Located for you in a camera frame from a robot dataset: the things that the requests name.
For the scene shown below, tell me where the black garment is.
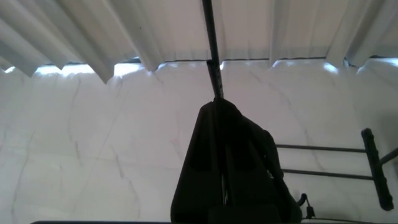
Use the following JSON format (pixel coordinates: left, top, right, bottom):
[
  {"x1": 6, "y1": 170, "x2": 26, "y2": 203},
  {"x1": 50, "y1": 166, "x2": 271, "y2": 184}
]
[{"x1": 213, "y1": 96, "x2": 317, "y2": 223}]

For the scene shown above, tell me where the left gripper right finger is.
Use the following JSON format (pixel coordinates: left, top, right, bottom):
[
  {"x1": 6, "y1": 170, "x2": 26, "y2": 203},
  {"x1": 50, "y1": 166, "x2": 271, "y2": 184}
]
[{"x1": 214, "y1": 98, "x2": 282, "y2": 223}]

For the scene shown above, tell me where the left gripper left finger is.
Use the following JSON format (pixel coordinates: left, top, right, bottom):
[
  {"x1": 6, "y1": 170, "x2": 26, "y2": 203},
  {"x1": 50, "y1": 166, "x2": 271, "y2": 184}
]
[{"x1": 170, "y1": 99, "x2": 225, "y2": 223}]

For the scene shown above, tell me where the black clothes rack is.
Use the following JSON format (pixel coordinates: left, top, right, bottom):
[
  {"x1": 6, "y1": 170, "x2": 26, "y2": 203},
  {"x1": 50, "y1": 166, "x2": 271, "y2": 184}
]
[{"x1": 201, "y1": 0, "x2": 398, "y2": 212}]

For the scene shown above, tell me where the white curtain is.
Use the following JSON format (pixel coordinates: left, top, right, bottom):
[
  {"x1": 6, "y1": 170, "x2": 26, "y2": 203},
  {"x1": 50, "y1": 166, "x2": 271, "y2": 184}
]
[{"x1": 0, "y1": 0, "x2": 398, "y2": 85}]

